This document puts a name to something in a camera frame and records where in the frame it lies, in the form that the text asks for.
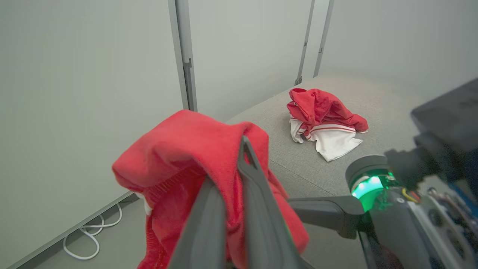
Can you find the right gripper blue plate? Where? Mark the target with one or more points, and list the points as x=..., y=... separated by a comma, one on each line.
x=396, y=231

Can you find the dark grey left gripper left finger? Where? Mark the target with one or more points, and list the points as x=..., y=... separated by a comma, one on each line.
x=203, y=235

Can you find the red knit garment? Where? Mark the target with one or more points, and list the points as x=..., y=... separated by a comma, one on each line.
x=179, y=149

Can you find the red and white garment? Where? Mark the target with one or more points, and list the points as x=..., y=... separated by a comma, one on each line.
x=325, y=112

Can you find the large white partition panel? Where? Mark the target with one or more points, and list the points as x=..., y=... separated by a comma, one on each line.
x=74, y=93

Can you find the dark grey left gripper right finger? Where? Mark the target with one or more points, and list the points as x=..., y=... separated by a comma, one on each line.
x=263, y=224

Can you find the grey fabric sofa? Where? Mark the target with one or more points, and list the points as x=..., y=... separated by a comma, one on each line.
x=298, y=172

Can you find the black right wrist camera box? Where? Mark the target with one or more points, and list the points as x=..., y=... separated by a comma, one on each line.
x=448, y=123

